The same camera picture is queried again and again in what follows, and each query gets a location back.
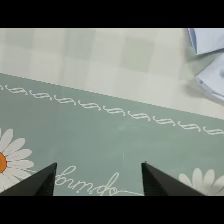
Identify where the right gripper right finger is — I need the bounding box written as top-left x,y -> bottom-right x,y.
140,161 -> 205,197

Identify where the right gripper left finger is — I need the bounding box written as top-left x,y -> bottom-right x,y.
0,162 -> 58,197

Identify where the light blue shirt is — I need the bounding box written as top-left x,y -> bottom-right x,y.
187,27 -> 224,104

